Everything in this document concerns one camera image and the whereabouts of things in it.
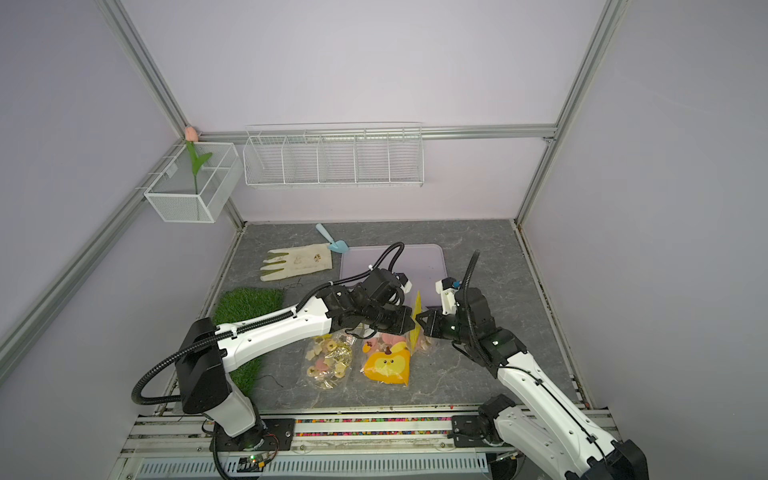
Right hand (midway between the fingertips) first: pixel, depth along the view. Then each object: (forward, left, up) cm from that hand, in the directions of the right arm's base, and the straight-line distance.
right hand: (416, 315), depth 77 cm
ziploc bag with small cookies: (-7, +24, -13) cm, 28 cm away
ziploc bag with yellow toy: (-7, +8, -11) cm, 15 cm away
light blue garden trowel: (+37, +27, -15) cm, 48 cm away
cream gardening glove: (+30, +41, -16) cm, 53 cm away
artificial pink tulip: (+43, +66, +17) cm, 81 cm away
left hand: (-4, 0, +1) cm, 4 cm away
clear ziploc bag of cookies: (-6, -1, -3) cm, 7 cm away
